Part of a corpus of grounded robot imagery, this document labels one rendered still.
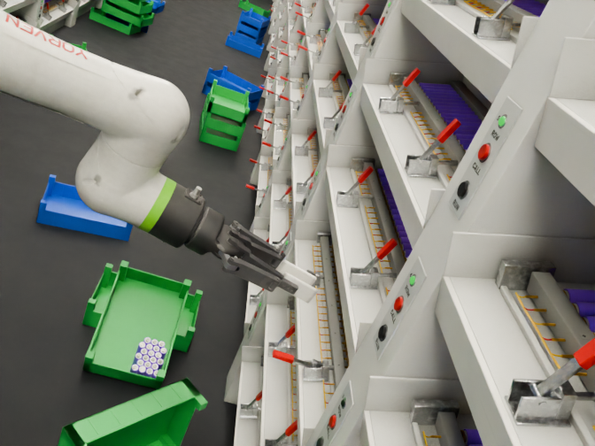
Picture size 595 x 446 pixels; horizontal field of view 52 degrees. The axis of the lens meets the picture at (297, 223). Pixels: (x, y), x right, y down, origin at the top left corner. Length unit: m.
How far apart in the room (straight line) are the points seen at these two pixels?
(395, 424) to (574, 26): 0.44
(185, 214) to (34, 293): 0.99
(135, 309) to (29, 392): 0.35
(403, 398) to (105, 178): 0.52
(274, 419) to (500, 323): 0.71
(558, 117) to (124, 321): 1.39
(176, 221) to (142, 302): 0.84
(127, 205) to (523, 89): 0.59
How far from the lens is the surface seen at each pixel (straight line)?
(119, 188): 0.93
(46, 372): 1.65
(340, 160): 1.30
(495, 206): 0.59
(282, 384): 1.27
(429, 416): 0.71
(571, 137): 0.52
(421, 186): 0.80
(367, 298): 0.89
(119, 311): 1.75
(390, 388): 0.70
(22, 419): 1.55
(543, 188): 0.60
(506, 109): 0.62
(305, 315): 1.15
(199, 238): 0.96
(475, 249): 0.61
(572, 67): 0.56
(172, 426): 1.53
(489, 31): 0.80
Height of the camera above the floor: 1.18
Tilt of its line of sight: 26 degrees down
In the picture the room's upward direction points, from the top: 23 degrees clockwise
